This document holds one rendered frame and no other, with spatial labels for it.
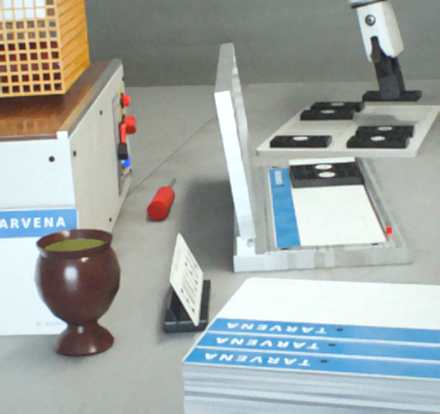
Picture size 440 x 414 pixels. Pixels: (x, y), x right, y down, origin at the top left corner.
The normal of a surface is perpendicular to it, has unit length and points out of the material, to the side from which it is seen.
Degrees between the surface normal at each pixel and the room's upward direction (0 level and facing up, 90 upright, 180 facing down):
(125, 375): 0
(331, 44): 90
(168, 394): 0
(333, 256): 90
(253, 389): 90
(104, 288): 100
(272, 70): 90
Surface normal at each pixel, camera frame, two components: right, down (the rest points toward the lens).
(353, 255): -0.02, 0.25
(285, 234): -0.06, -0.97
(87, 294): 0.32, 0.37
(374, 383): -0.29, 0.25
